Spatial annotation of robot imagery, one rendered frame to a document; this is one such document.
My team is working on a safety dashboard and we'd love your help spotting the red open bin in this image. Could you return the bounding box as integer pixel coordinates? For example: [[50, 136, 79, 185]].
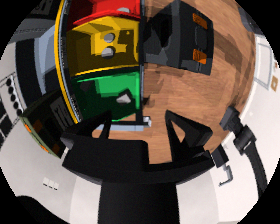
[[67, 0, 140, 32]]

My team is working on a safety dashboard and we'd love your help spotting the yellow thin bar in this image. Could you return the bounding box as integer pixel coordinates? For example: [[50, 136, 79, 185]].
[[54, 0, 78, 124]]

